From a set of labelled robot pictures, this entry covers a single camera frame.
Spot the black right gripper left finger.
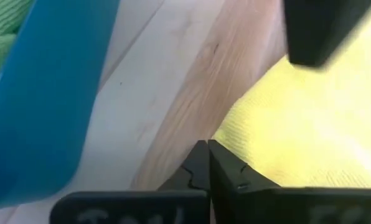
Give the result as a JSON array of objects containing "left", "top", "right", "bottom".
[{"left": 50, "top": 140, "right": 210, "bottom": 224}]

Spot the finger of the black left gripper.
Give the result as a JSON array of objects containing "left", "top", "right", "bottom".
[{"left": 283, "top": 0, "right": 371, "bottom": 68}]

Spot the yellow microfiber towel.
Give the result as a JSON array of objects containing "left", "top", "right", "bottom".
[{"left": 212, "top": 0, "right": 371, "bottom": 189}]

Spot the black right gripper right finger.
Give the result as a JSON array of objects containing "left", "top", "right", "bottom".
[{"left": 207, "top": 139, "right": 371, "bottom": 224}]

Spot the teal plastic bin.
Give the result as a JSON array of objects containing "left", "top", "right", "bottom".
[{"left": 0, "top": 0, "right": 121, "bottom": 212}]

